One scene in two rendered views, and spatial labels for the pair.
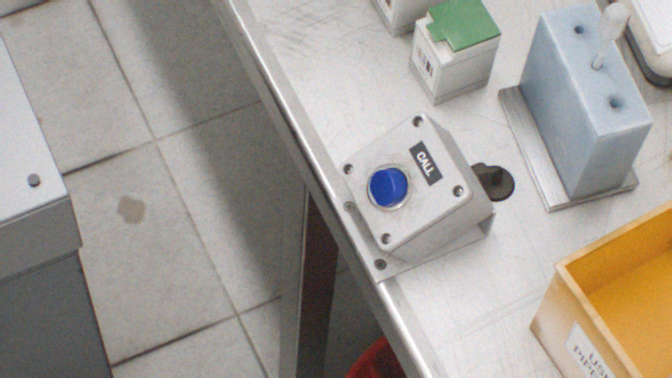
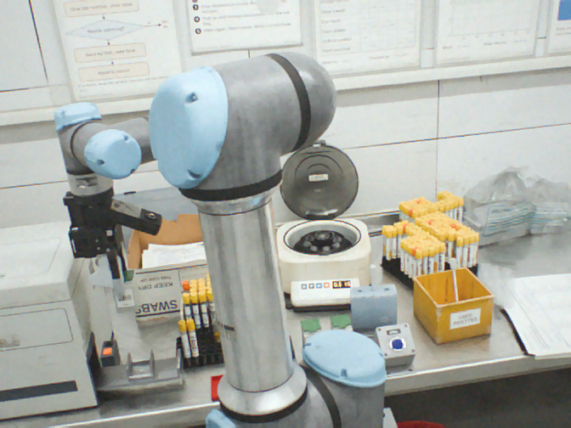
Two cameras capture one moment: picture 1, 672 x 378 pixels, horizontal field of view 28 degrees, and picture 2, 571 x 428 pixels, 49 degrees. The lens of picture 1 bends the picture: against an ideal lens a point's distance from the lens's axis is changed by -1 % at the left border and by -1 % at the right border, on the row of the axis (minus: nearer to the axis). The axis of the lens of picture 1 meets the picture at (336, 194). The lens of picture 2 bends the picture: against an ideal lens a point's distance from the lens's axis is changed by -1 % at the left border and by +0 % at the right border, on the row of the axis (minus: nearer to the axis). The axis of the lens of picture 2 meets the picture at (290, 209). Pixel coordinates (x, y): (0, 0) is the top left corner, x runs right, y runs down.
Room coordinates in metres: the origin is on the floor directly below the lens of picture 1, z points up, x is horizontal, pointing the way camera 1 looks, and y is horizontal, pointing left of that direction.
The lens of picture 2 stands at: (0.15, 1.00, 1.73)
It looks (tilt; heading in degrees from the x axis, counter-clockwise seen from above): 24 degrees down; 295
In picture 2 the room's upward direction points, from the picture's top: 4 degrees counter-clockwise
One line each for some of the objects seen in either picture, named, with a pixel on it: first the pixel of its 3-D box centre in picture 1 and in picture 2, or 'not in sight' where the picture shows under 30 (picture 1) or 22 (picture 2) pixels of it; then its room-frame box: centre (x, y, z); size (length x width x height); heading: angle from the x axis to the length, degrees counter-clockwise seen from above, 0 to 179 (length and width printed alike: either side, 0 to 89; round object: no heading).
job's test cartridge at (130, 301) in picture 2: not in sight; (126, 291); (0.89, 0.18, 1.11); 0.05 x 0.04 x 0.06; 120
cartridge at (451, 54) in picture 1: (454, 49); (342, 334); (0.55, -0.07, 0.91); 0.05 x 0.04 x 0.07; 121
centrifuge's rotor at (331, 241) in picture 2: not in sight; (322, 246); (0.69, -0.34, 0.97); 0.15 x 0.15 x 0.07
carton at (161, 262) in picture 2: not in sight; (181, 261); (1.03, -0.19, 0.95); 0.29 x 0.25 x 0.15; 121
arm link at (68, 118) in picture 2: not in sight; (82, 137); (0.90, 0.20, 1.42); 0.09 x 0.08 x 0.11; 152
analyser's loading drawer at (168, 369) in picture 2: not in sight; (130, 370); (0.91, 0.20, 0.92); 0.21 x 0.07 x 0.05; 31
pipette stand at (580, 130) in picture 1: (580, 105); (373, 309); (0.50, -0.16, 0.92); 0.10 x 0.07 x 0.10; 23
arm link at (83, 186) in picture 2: not in sight; (90, 180); (0.91, 0.20, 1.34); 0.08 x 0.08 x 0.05
